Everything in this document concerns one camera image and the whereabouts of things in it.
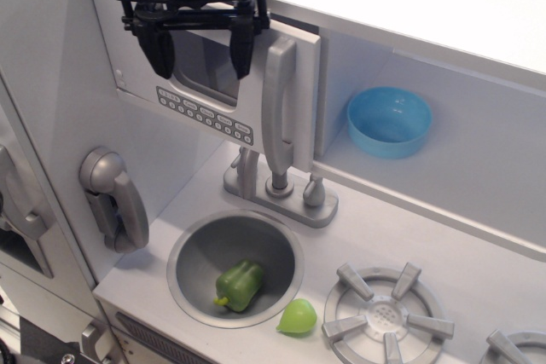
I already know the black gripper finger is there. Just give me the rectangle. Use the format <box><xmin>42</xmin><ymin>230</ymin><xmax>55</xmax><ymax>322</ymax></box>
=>
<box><xmin>229</xmin><ymin>22</ymin><xmax>254</xmax><ymax>79</ymax></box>
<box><xmin>136</xmin><ymin>29</ymin><xmax>175</xmax><ymax>79</ymax></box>

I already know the white microwave door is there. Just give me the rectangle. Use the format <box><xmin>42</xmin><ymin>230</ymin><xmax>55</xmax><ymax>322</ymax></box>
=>
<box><xmin>93</xmin><ymin>0</ymin><xmax>321</xmax><ymax>171</ymax></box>

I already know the blue plastic bowl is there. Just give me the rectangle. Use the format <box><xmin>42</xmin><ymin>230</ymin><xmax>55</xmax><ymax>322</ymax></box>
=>
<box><xmin>346</xmin><ymin>87</ymin><xmax>433</xmax><ymax>159</ymax></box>

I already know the white toy kitchen shelf unit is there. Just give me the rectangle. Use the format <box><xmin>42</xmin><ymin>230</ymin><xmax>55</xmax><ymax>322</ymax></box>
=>
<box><xmin>94</xmin><ymin>0</ymin><xmax>545</xmax><ymax>261</ymax></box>

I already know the grey toy faucet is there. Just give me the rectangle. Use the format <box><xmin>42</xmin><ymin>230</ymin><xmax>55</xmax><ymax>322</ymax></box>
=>
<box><xmin>224</xmin><ymin>148</ymin><xmax>339</xmax><ymax>228</ymax></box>

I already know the silver round sink basin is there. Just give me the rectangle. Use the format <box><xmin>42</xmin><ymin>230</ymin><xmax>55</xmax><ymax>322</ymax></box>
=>
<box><xmin>167</xmin><ymin>210</ymin><xmax>304</xmax><ymax>328</ymax></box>

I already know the green toy bell pepper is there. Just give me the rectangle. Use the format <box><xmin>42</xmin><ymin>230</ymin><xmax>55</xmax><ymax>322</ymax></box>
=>
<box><xmin>213</xmin><ymin>259</ymin><xmax>264</xmax><ymax>313</ymax></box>

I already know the light green toy pear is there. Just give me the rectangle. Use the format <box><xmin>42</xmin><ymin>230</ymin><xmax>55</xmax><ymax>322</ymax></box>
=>
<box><xmin>276</xmin><ymin>298</ymin><xmax>317</xmax><ymax>335</ymax></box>

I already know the dark oven vent grille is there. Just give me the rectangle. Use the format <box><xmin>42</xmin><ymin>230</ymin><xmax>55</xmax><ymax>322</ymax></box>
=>
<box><xmin>115</xmin><ymin>312</ymin><xmax>209</xmax><ymax>364</ymax></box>

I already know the grey toy stove burner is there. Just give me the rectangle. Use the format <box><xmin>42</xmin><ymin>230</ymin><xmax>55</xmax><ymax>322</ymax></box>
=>
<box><xmin>322</xmin><ymin>263</ymin><xmax>455</xmax><ymax>363</ymax></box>

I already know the grey toy wall phone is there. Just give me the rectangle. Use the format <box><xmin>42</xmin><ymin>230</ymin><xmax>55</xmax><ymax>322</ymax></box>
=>
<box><xmin>78</xmin><ymin>147</ymin><xmax>149</xmax><ymax>254</ymax></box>

